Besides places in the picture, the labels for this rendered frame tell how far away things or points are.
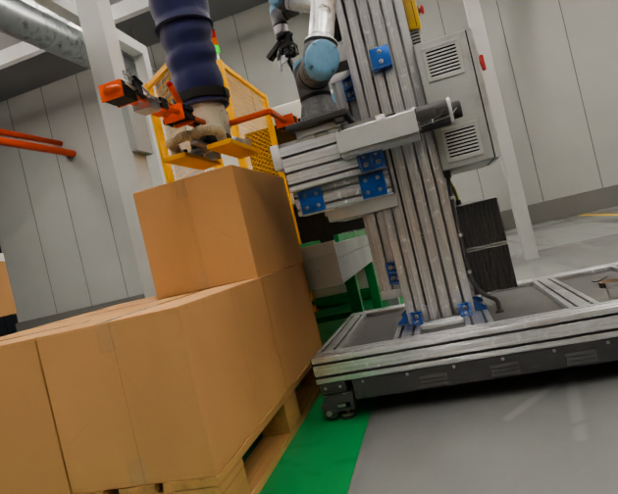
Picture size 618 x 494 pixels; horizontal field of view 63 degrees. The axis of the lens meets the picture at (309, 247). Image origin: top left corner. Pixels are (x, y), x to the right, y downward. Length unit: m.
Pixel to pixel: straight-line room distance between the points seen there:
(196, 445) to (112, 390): 0.24
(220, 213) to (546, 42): 10.48
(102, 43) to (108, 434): 2.88
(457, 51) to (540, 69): 9.71
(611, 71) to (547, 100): 1.23
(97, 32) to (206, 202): 2.24
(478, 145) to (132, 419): 1.41
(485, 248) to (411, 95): 0.64
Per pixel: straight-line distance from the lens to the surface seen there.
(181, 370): 1.23
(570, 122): 11.56
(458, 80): 1.97
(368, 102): 2.02
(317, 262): 2.36
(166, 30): 2.25
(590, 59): 11.89
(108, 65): 3.75
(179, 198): 1.86
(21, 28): 9.38
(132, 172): 3.54
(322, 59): 1.76
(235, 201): 1.76
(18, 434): 1.55
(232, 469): 1.36
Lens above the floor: 0.61
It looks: level
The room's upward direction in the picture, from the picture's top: 13 degrees counter-clockwise
